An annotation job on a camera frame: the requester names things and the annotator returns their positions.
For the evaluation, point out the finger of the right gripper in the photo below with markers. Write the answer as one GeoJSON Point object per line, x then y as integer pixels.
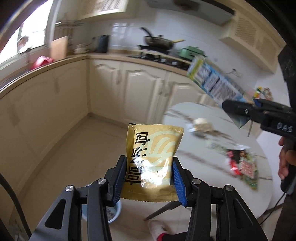
{"type": "Point", "coordinates": [244, 110]}

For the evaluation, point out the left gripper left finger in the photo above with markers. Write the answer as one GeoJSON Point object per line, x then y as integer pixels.
{"type": "Point", "coordinates": [62, 221]}

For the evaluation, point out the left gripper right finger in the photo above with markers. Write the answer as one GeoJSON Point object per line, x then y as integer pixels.
{"type": "Point", "coordinates": [235, 221]}

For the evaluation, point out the blue white snack bag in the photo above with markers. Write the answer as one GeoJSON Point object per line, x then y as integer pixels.
{"type": "Point", "coordinates": [215, 84]}

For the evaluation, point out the gold snack packet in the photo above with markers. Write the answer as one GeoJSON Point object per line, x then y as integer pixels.
{"type": "Point", "coordinates": [150, 150]}

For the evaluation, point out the blue plastic trash bucket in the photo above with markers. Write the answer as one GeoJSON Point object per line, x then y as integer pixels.
{"type": "Point", "coordinates": [112, 212]}

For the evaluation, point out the lower kitchen cabinets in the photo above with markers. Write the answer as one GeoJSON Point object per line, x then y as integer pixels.
{"type": "Point", "coordinates": [39, 108]}

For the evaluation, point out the person's right hand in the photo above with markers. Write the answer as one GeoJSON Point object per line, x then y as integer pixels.
{"type": "Point", "coordinates": [286, 157]}

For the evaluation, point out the condiment bottles group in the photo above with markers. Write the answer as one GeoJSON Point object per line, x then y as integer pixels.
{"type": "Point", "coordinates": [263, 93]}

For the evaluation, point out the small beige wrapper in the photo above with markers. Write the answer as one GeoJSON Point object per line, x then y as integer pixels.
{"type": "Point", "coordinates": [200, 127]}

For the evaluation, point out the round white marble table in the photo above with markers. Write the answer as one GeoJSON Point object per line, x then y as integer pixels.
{"type": "Point", "coordinates": [203, 156]}

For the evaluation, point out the red green snack wrapper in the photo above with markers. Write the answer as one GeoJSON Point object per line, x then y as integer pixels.
{"type": "Point", "coordinates": [243, 164]}

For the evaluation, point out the white slipper foot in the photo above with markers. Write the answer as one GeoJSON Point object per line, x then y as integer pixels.
{"type": "Point", "coordinates": [157, 229]}

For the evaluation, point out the green electric cooker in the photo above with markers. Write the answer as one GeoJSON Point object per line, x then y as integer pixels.
{"type": "Point", "coordinates": [189, 53]}

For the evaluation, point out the black gas stove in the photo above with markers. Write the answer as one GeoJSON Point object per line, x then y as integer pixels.
{"type": "Point", "coordinates": [161, 58]}

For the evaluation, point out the range hood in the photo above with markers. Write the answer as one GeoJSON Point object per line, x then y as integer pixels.
{"type": "Point", "coordinates": [212, 11]}

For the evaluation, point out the dark blue kettle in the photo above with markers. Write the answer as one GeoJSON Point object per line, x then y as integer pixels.
{"type": "Point", "coordinates": [103, 42]}

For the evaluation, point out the wooden cutting board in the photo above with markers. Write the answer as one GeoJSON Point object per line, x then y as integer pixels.
{"type": "Point", "coordinates": [58, 48]}

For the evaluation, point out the window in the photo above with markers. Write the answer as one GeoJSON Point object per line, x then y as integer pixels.
{"type": "Point", "coordinates": [31, 33]}

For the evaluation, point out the upper wall cabinets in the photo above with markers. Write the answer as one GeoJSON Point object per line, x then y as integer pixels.
{"type": "Point", "coordinates": [247, 42]}

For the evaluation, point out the black wok with handle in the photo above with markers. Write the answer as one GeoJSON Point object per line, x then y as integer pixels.
{"type": "Point", "coordinates": [159, 41]}

